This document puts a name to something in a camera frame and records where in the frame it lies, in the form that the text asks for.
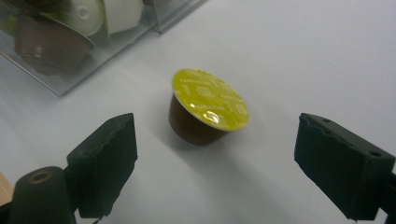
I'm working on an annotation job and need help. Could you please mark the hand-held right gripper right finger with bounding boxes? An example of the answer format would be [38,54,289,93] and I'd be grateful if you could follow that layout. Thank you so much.
[293,112,396,222]

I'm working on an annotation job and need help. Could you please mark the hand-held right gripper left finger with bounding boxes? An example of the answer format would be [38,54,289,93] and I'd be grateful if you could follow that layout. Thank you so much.
[65,112,139,220]

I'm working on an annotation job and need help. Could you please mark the clear plastic box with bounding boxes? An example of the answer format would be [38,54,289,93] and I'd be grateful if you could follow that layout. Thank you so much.
[0,0,209,97]

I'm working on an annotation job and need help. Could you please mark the coffee capsule with yellow lid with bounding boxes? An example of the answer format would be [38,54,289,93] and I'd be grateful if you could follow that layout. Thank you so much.
[167,68,250,147]

